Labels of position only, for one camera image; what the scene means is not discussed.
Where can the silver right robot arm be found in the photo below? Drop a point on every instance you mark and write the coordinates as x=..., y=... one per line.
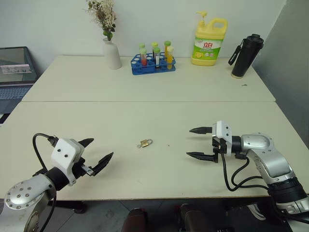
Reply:
x=272, y=162

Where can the white sneaker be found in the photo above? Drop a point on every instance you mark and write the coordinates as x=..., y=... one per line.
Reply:
x=256, y=212

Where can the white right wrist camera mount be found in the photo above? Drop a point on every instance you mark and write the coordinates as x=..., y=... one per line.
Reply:
x=223, y=131

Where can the cream-capped tube yellow liquid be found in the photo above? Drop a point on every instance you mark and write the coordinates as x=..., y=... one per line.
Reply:
x=170, y=58

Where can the green-capped tube red liquid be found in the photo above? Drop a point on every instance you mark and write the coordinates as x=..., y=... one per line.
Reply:
x=144, y=58

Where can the dark brown rounded shape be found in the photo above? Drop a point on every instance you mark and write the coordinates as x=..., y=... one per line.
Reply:
x=195, y=218

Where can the grey laptop computer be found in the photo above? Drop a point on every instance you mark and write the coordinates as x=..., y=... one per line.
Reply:
x=14, y=70

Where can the dark maroon rounded shape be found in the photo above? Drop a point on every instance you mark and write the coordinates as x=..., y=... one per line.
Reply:
x=135, y=221

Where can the black table base foot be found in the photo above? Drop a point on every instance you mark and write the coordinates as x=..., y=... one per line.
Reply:
x=70, y=205

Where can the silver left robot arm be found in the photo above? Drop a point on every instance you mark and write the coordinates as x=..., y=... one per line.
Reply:
x=29, y=191

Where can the green-capped tube orange liquid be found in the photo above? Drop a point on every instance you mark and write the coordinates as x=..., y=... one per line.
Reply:
x=167, y=44

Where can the small brass padlock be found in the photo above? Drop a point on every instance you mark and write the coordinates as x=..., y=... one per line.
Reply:
x=144, y=143

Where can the blue test tube rack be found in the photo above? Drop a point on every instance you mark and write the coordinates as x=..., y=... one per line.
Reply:
x=137, y=68

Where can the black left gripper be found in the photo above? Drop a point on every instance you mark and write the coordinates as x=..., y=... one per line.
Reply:
x=78, y=169

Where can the lime-capped test tube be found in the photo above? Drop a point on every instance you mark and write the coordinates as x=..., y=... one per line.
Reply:
x=154, y=45

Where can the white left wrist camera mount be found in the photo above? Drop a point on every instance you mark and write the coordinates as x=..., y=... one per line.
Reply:
x=64, y=151

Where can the white ceramic vase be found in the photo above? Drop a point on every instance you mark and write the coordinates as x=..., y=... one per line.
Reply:
x=112, y=55

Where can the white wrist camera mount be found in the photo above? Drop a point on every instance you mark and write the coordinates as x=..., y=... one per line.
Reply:
x=64, y=151
x=223, y=131

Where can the dried flower bouquet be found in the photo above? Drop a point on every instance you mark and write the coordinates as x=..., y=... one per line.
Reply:
x=102, y=14

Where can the green-capped empty-looking test tube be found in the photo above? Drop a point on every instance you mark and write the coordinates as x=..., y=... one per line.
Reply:
x=141, y=45

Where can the yellow dish soap pump bottle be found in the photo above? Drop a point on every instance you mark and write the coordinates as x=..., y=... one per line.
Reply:
x=207, y=48

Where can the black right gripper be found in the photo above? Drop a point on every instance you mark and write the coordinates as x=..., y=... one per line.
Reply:
x=218, y=147

